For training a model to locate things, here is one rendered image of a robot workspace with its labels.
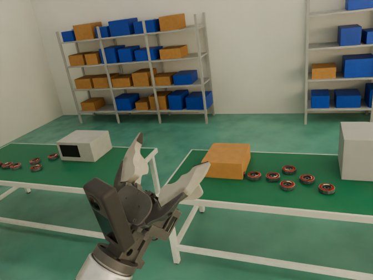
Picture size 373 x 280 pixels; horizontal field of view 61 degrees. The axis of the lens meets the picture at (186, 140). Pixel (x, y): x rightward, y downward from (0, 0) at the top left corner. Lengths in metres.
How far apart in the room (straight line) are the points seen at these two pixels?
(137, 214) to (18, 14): 7.77
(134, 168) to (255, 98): 5.96
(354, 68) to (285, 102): 1.40
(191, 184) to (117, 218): 0.11
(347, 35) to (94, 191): 5.33
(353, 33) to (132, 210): 5.29
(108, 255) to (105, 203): 0.10
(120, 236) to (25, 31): 7.79
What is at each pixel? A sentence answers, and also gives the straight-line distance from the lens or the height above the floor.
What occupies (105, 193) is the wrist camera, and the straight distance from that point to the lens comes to 0.42.
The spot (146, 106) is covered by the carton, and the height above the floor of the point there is 0.35.
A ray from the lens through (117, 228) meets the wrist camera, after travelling 0.46.
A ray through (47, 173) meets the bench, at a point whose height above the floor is 0.75.
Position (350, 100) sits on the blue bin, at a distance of 5.83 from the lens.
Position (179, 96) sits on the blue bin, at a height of 0.56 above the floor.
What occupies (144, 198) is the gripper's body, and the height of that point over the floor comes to 1.88.
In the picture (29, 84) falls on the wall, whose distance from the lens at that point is 8.01.
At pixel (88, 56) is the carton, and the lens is 7.03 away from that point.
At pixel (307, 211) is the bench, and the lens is 2.38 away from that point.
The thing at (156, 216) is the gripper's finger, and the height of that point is 1.87.
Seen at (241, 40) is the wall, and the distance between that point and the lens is 6.24.
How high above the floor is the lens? 2.13
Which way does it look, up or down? 23 degrees down
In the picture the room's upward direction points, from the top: 8 degrees counter-clockwise
